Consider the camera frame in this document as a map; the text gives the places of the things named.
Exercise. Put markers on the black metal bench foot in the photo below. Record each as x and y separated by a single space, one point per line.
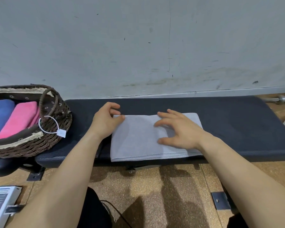
35 174
220 200

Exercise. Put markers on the grey towel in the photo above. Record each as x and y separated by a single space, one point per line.
135 142

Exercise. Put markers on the dark blue padded bench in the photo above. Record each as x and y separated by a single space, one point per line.
232 125

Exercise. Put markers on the white tag with loop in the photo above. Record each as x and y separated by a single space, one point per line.
61 133

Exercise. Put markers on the person's left thumb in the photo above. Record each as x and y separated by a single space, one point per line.
118 118

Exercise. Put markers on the person's right hand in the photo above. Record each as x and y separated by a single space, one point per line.
185 134

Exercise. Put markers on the person's black trousers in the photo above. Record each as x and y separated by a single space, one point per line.
93 211

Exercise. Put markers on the white box device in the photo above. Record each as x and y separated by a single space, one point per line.
1 204

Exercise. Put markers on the person's right middle finger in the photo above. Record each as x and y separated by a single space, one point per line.
167 115

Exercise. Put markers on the person's right thumb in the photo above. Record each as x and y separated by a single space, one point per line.
167 140

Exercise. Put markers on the steel barbell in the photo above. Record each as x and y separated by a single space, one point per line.
281 99

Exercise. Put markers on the person's left forearm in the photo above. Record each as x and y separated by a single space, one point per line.
61 182

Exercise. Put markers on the brown wicker basket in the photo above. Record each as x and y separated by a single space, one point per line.
49 137

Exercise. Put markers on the person's left hand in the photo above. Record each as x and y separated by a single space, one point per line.
102 123

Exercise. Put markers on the black padded seat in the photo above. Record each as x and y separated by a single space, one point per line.
7 166

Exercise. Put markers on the folded pink towel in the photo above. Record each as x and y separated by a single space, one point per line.
20 119

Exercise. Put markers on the person's right forearm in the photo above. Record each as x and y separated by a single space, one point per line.
247 182

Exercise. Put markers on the brown floral basket liner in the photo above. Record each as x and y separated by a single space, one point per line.
21 138

